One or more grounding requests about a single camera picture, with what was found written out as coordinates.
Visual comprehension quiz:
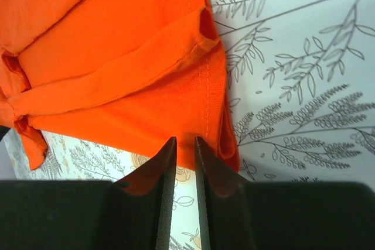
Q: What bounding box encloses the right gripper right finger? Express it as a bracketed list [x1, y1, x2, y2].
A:
[195, 137, 374, 249]

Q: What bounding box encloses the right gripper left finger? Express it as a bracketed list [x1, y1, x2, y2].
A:
[1, 137, 177, 249]

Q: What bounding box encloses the orange t-shirt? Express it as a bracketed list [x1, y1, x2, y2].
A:
[1, 0, 240, 171]

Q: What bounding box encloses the floral table mat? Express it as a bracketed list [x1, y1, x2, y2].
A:
[1, 0, 374, 249]

